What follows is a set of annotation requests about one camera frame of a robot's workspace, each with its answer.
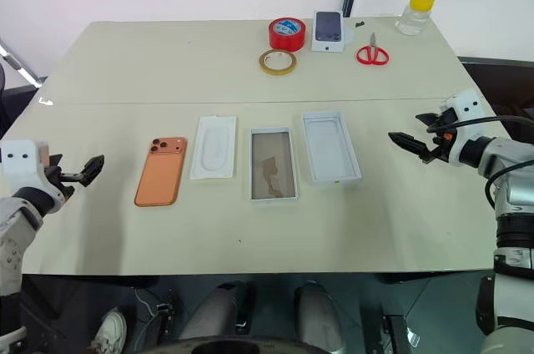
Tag clear jar with yellow lid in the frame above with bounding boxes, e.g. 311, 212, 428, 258
394, 0, 439, 37

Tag orange smartphone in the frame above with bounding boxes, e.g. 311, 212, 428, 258
133, 135, 189, 208

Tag shiny metal strip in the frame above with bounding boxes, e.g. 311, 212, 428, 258
0, 42, 43, 89

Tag black right arm cable loop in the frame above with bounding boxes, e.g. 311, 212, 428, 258
484, 159, 534, 205

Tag white shoe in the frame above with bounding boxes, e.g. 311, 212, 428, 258
90, 307, 128, 351

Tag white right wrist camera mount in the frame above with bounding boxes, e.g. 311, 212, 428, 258
441, 88, 488, 155

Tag yellow tape roll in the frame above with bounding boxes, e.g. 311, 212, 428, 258
258, 48, 299, 77

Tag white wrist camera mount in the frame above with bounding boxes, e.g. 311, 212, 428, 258
0, 139, 64, 205
441, 88, 488, 155

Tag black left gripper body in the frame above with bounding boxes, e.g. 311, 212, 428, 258
41, 165, 76, 201

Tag red tape roll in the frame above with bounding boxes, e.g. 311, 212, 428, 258
267, 16, 307, 53

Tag red-handled scissors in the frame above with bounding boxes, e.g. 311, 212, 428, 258
355, 32, 391, 68

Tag white moulded insert tray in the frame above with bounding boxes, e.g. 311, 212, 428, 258
189, 115, 239, 181

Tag white box lid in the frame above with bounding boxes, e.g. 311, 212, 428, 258
300, 111, 363, 187

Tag white box with phone print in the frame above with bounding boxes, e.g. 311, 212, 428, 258
310, 10, 346, 54

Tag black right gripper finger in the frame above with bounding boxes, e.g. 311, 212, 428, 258
387, 131, 431, 160
415, 112, 444, 127

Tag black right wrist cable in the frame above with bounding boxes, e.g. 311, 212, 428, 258
427, 114, 534, 135

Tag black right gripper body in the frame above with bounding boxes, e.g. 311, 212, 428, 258
421, 106, 460, 165

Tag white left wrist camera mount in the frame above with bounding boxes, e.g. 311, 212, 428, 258
0, 139, 64, 205

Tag white box with brown inside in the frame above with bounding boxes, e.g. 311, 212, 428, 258
249, 125, 302, 202

